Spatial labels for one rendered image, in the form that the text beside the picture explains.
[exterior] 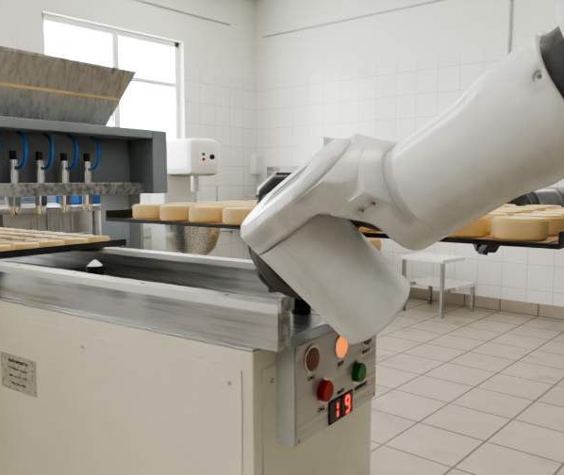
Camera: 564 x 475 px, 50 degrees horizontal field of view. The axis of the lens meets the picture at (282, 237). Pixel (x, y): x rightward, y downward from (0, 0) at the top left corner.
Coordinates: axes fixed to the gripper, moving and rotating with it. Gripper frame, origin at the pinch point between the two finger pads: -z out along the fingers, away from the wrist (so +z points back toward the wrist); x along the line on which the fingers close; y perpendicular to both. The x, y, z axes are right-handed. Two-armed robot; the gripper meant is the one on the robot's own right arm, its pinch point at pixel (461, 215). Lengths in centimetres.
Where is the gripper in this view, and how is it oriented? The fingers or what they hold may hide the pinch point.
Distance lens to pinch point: 101.1
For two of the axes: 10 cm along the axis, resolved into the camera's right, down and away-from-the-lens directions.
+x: 0.0, -10.0, -1.0
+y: 1.5, 1.0, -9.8
